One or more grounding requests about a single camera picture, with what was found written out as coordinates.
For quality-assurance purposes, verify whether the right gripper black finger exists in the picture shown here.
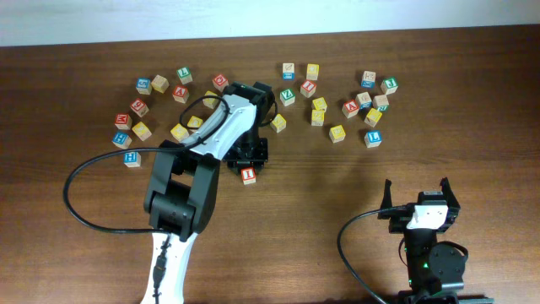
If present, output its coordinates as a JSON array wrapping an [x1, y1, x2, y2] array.
[[440, 177, 460, 209], [381, 179, 392, 209]]

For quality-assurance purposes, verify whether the red i block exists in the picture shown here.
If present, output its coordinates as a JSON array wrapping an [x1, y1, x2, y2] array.
[[300, 79, 316, 98], [240, 167, 257, 185]]

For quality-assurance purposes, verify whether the red a block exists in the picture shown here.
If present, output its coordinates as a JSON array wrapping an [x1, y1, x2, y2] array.
[[172, 85, 189, 104], [342, 100, 359, 118]]

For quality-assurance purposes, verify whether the yellow C block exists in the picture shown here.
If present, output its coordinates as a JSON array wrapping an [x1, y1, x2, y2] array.
[[202, 90, 220, 109]]

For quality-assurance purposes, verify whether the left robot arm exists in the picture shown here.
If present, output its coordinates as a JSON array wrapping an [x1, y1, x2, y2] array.
[[143, 82, 278, 303]]

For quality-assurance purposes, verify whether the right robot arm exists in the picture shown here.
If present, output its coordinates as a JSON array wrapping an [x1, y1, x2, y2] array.
[[378, 177, 494, 304]]

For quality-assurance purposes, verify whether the yellow block centre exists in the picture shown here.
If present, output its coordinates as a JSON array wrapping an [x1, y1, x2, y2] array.
[[270, 114, 287, 133]]

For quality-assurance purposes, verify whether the blue L block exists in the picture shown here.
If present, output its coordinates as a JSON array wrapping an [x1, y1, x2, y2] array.
[[364, 130, 382, 148]]

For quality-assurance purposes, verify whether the yellow O block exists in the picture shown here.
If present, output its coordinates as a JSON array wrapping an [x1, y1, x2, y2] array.
[[187, 116, 203, 129]]

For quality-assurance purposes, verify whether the green Z block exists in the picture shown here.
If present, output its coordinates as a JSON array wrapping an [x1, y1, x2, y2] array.
[[279, 89, 295, 106]]

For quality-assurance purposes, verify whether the yellow G block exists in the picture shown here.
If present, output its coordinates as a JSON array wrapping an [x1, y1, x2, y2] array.
[[170, 123, 190, 142]]

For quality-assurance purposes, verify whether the yellow block lower pair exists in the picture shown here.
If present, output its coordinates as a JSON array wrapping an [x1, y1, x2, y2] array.
[[310, 110, 325, 127]]

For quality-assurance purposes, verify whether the yellow block pair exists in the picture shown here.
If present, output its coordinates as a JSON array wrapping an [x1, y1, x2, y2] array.
[[310, 110, 325, 127], [311, 97, 327, 112]]

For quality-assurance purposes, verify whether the red C block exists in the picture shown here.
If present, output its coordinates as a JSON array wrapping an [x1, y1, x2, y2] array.
[[212, 73, 229, 92]]

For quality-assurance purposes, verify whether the yellow block upper pair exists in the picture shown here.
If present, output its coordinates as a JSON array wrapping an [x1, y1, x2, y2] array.
[[311, 97, 327, 112]]

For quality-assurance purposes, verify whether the yellow E block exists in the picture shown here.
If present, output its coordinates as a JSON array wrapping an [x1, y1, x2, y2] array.
[[329, 125, 346, 144]]

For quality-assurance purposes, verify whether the yellow slash block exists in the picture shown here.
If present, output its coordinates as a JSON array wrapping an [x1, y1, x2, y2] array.
[[364, 108, 382, 128]]

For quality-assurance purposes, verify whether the blue-side block top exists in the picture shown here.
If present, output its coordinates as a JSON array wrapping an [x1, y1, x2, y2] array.
[[282, 62, 295, 80]]

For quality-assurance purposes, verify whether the green-side R block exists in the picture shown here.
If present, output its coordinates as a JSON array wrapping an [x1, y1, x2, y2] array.
[[372, 95, 389, 111]]

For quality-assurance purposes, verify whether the green L block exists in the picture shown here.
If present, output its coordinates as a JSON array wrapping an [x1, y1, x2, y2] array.
[[176, 67, 193, 84]]

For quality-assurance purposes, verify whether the blue block middle right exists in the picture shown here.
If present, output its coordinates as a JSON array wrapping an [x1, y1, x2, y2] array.
[[355, 92, 372, 110]]

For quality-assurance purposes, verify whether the yellow block beside H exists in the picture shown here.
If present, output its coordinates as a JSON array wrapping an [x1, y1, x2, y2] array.
[[132, 122, 152, 141]]

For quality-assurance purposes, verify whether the plain yellow-side block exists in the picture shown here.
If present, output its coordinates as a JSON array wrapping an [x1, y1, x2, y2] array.
[[151, 74, 170, 94]]

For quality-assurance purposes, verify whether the green J block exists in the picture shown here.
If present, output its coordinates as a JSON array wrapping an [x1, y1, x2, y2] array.
[[381, 77, 398, 95]]

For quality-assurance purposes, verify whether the blue H block near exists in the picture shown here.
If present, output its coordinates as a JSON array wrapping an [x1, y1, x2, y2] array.
[[123, 152, 142, 168]]

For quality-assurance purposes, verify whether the blue h block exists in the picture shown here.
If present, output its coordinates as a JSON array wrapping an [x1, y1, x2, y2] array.
[[123, 152, 142, 168], [112, 132, 132, 149]]

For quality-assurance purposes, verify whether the red 6 block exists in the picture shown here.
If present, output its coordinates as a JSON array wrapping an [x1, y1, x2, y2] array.
[[130, 98, 149, 117]]

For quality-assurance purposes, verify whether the blue X block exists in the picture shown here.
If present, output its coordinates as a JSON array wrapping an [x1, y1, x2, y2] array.
[[360, 70, 376, 89]]

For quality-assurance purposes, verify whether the blue 5 block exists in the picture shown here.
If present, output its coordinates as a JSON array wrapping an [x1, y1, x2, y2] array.
[[136, 78, 153, 95]]

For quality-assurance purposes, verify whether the blue H block far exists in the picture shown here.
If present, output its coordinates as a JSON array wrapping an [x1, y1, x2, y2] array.
[[112, 132, 132, 149]]

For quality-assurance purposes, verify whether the red M block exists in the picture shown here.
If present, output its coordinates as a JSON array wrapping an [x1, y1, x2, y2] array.
[[114, 114, 132, 130]]

